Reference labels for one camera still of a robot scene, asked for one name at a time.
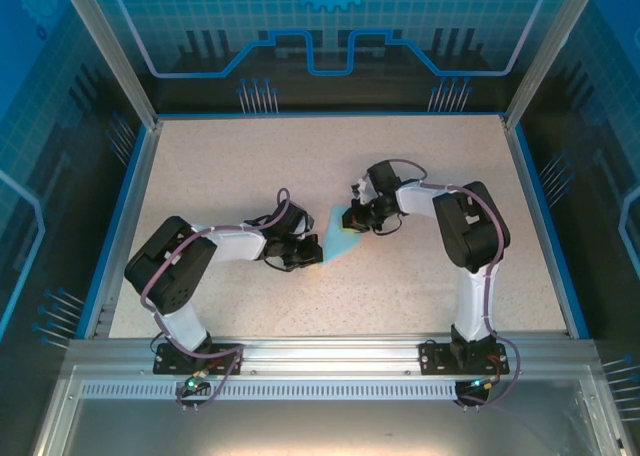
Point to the light blue paper sheet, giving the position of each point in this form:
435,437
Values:
335,246

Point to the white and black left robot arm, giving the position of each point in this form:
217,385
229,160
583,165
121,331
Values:
235,243

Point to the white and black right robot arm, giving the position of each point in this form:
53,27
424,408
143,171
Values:
420,201

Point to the small green-lit connector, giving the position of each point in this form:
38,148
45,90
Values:
192,385
484,383

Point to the brushed metal panel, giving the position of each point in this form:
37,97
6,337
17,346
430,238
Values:
325,426

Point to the aluminium mounting rail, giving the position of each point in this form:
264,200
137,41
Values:
325,356

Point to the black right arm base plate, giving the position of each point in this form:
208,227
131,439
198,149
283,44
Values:
432,361

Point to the aluminium side rail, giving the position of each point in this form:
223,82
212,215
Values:
540,226
127,216

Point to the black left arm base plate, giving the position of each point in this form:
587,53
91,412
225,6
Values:
167,366

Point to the aluminium frame post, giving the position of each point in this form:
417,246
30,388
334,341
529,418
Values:
115,56
543,56

